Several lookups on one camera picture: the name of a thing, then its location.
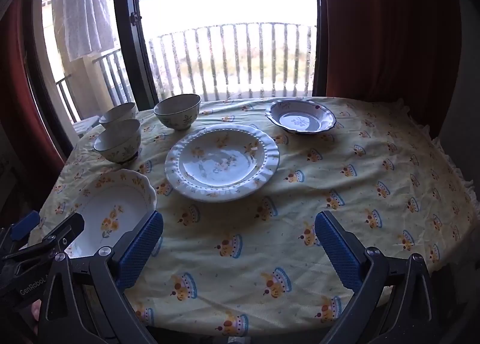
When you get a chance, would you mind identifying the small dark-rimmed floral plate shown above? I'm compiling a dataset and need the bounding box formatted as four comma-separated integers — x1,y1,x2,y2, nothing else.
265,99,337,136

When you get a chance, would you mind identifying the scalloped yellow-flower plate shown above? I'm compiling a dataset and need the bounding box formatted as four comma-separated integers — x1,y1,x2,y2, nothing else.
64,168,157,259

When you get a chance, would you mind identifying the black window frame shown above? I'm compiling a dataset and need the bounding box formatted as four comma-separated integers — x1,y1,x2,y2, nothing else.
22,0,331,149

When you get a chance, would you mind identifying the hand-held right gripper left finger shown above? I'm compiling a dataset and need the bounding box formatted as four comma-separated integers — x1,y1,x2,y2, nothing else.
37,211,166,344

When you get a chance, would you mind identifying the white floral ceramic bowl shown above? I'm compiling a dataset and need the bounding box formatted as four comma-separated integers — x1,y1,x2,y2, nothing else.
98,102,139,129
153,94,202,131
93,119,142,164

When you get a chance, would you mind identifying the balcony railing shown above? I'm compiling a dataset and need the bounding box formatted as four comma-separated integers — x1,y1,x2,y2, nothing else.
56,22,317,119

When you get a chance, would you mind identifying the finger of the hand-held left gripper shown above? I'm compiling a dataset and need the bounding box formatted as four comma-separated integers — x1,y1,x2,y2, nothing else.
2,212,85,267
0,210,41,252

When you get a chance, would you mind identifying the red curtain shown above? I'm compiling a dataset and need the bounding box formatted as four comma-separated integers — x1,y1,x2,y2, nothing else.
319,0,462,134
0,0,76,217

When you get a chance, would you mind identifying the white hanging towel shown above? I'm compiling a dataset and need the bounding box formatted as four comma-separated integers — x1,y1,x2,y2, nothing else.
52,0,115,59

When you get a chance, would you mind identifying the large white beaded-rim plate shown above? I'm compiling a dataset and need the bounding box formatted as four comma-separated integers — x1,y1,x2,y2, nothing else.
164,124,281,203

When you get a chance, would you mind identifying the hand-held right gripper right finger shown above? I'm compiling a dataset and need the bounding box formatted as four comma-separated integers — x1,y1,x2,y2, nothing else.
314,211,443,344

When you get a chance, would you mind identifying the white air conditioner unit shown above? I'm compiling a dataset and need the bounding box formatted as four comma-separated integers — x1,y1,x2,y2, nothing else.
71,115,102,138

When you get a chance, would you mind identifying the yellow printed tablecloth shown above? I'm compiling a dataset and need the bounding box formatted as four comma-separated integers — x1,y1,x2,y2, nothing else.
28,96,480,337

